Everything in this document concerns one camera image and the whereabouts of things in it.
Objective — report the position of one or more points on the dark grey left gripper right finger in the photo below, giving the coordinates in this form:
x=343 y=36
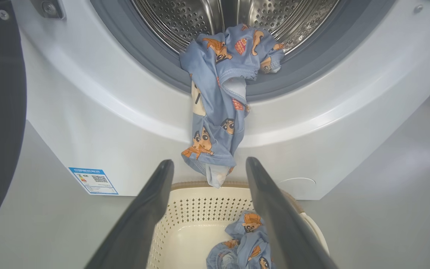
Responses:
x=282 y=228

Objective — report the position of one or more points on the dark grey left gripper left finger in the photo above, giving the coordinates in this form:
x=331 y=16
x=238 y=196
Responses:
x=140 y=224

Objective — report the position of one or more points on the blue cartoon print garment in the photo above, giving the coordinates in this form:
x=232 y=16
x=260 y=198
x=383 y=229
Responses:
x=250 y=246
x=218 y=74

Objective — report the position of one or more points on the white front-load washing machine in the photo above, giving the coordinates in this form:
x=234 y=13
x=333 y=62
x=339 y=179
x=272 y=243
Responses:
x=330 y=130

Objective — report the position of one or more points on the round white filter cover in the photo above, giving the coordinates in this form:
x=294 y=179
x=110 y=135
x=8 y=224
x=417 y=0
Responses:
x=301 y=188

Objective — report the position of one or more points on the cream perforated laundry basket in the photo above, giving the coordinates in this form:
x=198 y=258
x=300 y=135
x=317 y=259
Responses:
x=192 y=239

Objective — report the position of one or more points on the blue energy label sticker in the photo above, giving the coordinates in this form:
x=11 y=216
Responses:
x=93 y=181

